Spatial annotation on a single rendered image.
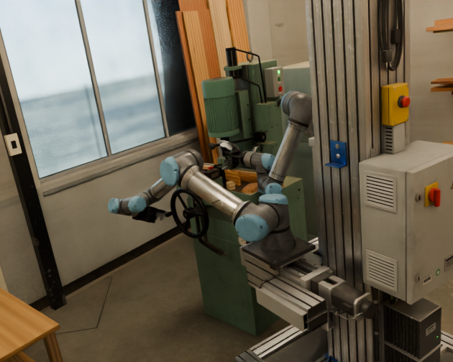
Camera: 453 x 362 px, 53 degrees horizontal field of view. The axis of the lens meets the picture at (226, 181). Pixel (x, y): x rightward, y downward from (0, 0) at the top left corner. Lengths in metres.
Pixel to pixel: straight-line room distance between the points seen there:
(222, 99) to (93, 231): 1.66
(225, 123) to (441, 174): 1.25
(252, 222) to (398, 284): 0.55
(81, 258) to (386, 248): 2.51
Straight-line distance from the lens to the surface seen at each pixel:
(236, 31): 4.52
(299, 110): 2.03
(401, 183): 1.53
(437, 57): 4.44
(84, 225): 3.59
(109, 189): 3.67
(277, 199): 1.84
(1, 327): 2.48
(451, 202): 1.73
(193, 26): 4.09
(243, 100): 2.59
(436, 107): 4.50
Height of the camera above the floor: 1.70
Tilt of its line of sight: 18 degrees down
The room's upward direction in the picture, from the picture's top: 7 degrees counter-clockwise
